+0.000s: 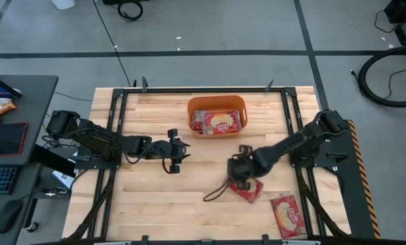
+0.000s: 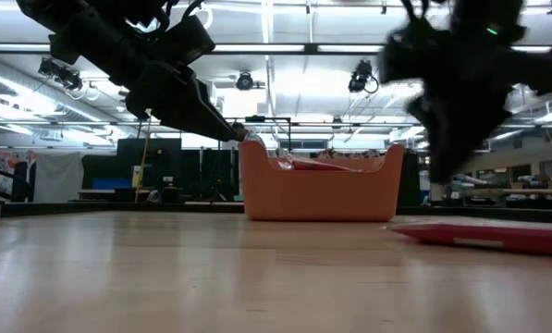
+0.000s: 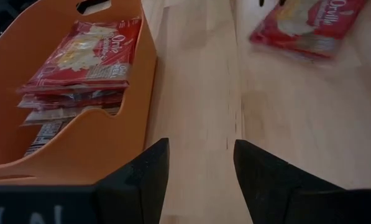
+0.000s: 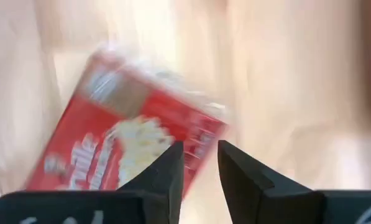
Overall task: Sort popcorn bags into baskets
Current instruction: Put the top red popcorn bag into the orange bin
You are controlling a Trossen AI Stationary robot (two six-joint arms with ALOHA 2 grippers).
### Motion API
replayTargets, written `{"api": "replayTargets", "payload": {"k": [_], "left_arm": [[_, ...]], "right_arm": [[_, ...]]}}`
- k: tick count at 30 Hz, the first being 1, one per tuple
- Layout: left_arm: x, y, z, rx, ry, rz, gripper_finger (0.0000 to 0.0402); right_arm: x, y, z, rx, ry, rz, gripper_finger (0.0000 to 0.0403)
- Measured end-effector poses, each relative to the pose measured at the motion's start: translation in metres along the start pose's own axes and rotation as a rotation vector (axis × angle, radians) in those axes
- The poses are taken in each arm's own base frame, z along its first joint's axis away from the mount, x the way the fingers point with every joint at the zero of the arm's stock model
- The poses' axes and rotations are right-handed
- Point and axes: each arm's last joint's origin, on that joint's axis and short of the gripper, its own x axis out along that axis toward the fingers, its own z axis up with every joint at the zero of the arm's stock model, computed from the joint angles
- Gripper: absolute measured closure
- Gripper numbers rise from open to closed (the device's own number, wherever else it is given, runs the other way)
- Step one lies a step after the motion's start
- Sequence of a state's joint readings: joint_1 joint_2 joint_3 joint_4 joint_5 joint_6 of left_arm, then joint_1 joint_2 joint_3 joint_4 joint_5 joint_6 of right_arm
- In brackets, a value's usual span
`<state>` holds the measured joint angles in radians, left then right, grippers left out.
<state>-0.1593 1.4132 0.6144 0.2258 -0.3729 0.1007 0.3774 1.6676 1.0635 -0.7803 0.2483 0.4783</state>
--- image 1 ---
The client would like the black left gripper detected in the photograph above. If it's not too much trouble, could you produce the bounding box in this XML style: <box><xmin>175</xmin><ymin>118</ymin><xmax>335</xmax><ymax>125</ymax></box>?
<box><xmin>156</xmin><ymin>128</ymin><xmax>192</xmax><ymax>175</ymax></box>

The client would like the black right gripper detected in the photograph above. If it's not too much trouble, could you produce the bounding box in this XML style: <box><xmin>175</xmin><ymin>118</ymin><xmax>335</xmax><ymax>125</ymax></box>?
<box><xmin>226</xmin><ymin>144</ymin><xmax>258</xmax><ymax>192</ymax></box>

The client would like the red popcorn bag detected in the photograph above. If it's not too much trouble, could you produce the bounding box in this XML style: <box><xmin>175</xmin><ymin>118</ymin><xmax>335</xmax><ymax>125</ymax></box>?
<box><xmin>269</xmin><ymin>194</ymin><xmax>307</xmax><ymax>240</ymax></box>
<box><xmin>201</xmin><ymin>110</ymin><xmax>242</xmax><ymax>135</ymax></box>
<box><xmin>190</xmin><ymin>109</ymin><xmax>207</xmax><ymax>134</ymax></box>
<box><xmin>229</xmin><ymin>178</ymin><xmax>265</xmax><ymax>204</ymax></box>

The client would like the orange plastic basket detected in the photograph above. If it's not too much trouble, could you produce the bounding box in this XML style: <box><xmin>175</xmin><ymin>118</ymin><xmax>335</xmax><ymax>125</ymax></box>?
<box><xmin>186</xmin><ymin>95</ymin><xmax>248</xmax><ymax>140</ymax></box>

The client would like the yellow black hazard tape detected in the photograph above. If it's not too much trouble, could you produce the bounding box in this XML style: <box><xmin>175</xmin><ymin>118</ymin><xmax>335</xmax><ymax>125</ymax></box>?
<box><xmin>348</xmin><ymin>119</ymin><xmax>382</xmax><ymax>240</ymax></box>

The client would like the white paper sheet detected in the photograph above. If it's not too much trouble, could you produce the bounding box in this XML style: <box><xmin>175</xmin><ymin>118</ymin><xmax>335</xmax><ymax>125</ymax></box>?
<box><xmin>51</xmin><ymin>169</ymin><xmax>75</xmax><ymax>190</ymax></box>

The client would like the black box under desk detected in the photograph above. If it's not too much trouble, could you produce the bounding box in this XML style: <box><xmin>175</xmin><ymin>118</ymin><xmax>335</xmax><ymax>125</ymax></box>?
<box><xmin>31</xmin><ymin>144</ymin><xmax>77</xmax><ymax>178</ymax></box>

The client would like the black desk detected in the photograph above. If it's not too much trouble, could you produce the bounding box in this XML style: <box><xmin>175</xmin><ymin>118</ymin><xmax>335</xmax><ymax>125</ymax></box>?
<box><xmin>0</xmin><ymin>74</ymin><xmax>59</xmax><ymax>245</ymax></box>

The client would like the black computer mouse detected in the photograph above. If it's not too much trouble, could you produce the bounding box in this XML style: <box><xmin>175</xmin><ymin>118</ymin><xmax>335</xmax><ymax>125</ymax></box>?
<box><xmin>0</xmin><ymin>198</ymin><xmax>24</xmax><ymax>235</ymax></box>

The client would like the white container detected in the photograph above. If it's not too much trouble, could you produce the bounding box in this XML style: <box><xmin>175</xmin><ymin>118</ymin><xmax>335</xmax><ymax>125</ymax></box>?
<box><xmin>50</xmin><ymin>0</ymin><xmax>76</xmax><ymax>11</ymax></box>

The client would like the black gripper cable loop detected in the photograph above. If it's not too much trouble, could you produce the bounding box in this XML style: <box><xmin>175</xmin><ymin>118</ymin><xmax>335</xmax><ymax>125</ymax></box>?
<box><xmin>203</xmin><ymin>178</ymin><xmax>231</xmax><ymax>203</ymax></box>

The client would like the black aluminium table frame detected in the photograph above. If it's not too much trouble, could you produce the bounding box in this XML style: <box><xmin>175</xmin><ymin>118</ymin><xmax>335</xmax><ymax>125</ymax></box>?
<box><xmin>66</xmin><ymin>86</ymin><xmax>352</xmax><ymax>241</ymax></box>

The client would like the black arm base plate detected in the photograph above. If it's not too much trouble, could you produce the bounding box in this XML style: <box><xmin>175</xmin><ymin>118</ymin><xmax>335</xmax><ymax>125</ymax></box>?
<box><xmin>73</xmin><ymin>146</ymin><xmax>124</xmax><ymax>170</ymax></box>

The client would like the long black floor cable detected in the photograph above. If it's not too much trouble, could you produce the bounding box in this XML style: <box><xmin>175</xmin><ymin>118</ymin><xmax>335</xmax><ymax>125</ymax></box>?
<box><xmin>92</xmin><ymin>0</ymin><xmax>133</xmax><ymax>88</ymax></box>

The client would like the thick black hose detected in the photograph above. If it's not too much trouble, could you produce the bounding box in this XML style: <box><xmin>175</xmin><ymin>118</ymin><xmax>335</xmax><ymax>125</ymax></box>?
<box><xmin>357</xmin><ymin>45</ymin><xmax>406</xmax><ymax>109</ymax></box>

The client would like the coiled black cable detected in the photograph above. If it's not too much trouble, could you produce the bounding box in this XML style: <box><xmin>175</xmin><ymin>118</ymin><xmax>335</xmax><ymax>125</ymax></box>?
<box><xmin>116</xmin><ymin>0</ymin><xmax>144</xmax><ymax>22</ymax></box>

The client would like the thin black cable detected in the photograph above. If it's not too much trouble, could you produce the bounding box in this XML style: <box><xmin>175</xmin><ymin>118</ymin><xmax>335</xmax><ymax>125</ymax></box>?
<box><xmin>350</xmin><ymin>63</ymin><xmax>406</xmax><ymax>101</ymax></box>

